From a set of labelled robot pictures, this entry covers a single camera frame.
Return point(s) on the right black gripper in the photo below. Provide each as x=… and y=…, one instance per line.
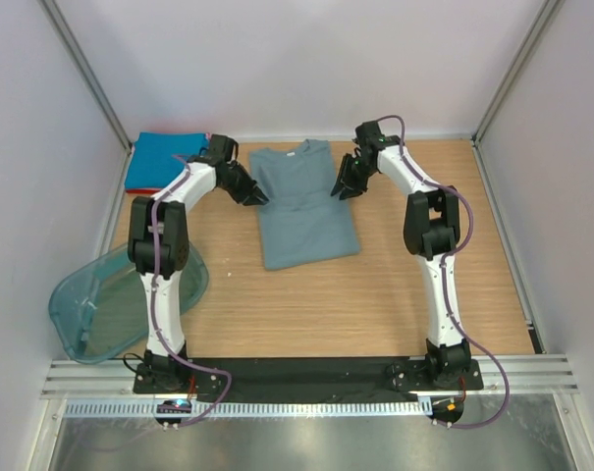
x=352, y=187

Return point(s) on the right aluminium frame post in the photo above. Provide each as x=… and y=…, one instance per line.
x=542, y=21

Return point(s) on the translucent teal plastic basket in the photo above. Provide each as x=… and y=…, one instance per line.
x=105, y=307

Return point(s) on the grey-blue t shirt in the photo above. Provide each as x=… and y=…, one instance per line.
x=302, y=222

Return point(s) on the aluminium frame post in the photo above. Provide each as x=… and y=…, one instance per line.
x=542, y=21
x=68, y=39

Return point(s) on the slotted grey cable duct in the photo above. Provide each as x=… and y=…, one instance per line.
x=162, y=408

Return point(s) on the aluminium extrusion rail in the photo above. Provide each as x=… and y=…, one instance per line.
x=537, y=373

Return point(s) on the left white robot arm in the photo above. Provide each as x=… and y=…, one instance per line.
x=158, y=245

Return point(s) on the folded blue t shirt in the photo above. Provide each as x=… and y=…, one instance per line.
x=154, y=159

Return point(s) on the left aluminium frame post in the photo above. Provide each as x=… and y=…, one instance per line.
x=68, y=39

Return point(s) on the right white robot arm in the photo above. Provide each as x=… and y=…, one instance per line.
x=431, y=234

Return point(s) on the folded red t shirt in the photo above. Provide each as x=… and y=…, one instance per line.
x=139, y=191

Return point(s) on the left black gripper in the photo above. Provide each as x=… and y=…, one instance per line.
x=248, y=187

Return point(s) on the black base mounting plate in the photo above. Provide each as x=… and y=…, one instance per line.
x=306, y=380

